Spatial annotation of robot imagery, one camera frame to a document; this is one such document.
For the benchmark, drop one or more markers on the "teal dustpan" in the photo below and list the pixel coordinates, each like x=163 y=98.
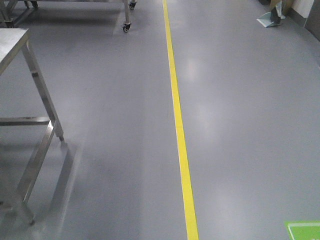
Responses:
x=274 y=17

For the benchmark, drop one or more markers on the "green floor sticker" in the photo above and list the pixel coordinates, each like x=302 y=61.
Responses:
x=303 y=230

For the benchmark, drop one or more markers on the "small stainless steel table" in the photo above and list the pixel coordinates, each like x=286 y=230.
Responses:
x=13 y=41

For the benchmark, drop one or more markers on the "steel cart with wheels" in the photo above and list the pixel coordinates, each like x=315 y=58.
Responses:
x=8 y=19

